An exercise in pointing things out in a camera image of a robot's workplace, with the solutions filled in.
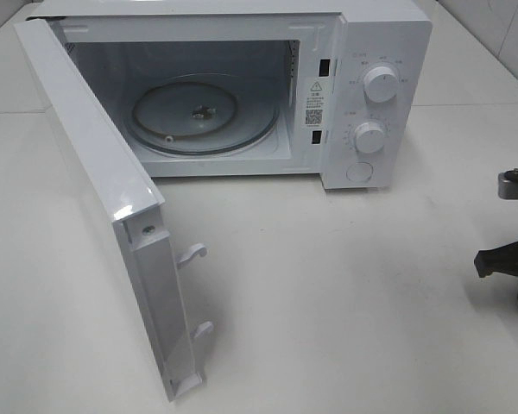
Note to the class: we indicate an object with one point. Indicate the round white door button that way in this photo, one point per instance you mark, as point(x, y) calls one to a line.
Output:
point(360, 172)

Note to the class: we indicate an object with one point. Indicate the glass microwave turntable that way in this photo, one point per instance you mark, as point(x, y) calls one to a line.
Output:
point(204, 114)

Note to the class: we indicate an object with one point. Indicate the white microwave oven body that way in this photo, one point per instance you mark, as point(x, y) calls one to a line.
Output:
point(315, 52)

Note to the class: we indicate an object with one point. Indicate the lower white timer knob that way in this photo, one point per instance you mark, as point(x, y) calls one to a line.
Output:
point(369, 137)

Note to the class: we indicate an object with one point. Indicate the upper white power knob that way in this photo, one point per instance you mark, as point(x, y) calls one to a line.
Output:
point(381, 82)

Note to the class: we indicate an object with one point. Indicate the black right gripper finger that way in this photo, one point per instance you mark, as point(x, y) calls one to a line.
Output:
point(498, 260)

